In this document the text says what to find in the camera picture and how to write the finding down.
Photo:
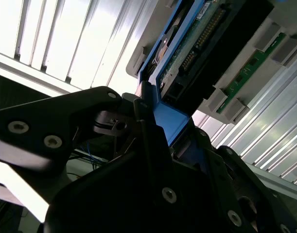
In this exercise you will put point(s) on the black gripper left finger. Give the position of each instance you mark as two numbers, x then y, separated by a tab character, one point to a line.
41	116

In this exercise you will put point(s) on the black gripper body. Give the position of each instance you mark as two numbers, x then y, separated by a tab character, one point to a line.
102	206

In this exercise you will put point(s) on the hard disk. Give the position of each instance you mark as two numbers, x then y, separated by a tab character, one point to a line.
172	119

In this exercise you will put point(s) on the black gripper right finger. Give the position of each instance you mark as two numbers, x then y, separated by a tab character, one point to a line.
226	194

